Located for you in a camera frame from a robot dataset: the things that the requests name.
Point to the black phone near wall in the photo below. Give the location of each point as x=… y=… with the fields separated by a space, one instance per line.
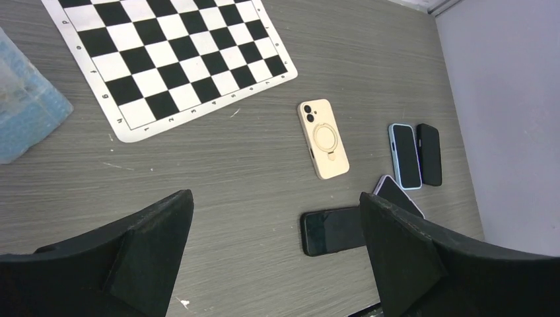
x=428 y=148

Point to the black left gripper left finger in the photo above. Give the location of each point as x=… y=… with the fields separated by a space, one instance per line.
x=125 y=268

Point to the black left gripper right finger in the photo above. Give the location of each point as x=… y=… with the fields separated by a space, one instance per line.
x=423 y=269

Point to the black phone on table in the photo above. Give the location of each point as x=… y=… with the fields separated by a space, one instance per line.
x=331 y=231

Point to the light blue cased phone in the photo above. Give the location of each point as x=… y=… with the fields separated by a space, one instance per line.
x=404 y=156

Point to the beige phone case with ring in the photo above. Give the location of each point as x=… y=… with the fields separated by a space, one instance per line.
x=323 y=138

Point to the lilac cased phone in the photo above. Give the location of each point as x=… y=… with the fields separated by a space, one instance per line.
x=388 y=189

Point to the black white chessboard mat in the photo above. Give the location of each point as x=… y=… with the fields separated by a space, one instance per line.
x=154 y=65

